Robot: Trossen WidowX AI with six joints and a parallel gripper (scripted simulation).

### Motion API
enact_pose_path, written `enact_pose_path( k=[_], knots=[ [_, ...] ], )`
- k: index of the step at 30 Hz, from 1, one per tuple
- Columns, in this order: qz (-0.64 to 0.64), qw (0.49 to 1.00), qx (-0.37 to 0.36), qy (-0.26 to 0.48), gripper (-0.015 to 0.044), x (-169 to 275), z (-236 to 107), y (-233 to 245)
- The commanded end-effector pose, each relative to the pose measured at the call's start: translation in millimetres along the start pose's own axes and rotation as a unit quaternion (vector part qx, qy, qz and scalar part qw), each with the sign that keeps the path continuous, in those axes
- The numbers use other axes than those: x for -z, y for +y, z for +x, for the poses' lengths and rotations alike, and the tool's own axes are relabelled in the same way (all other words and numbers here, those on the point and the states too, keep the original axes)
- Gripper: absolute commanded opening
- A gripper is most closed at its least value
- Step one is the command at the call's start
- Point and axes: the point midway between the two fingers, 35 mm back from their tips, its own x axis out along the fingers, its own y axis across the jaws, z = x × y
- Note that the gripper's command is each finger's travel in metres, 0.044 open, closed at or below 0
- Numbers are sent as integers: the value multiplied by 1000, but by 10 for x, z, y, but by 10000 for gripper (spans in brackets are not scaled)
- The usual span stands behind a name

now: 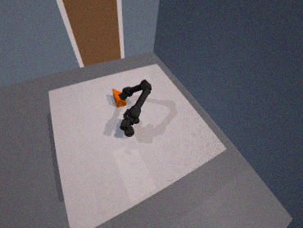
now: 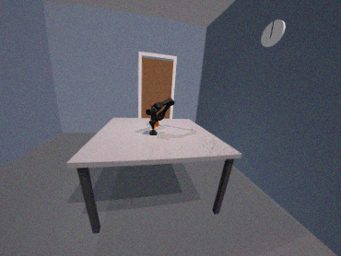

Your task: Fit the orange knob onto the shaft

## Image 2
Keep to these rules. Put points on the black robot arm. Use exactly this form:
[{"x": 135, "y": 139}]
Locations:
[{"x": 158, "y": 105}]

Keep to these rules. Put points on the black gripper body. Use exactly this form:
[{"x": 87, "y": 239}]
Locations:
[{"x": 153, "y": 118}]

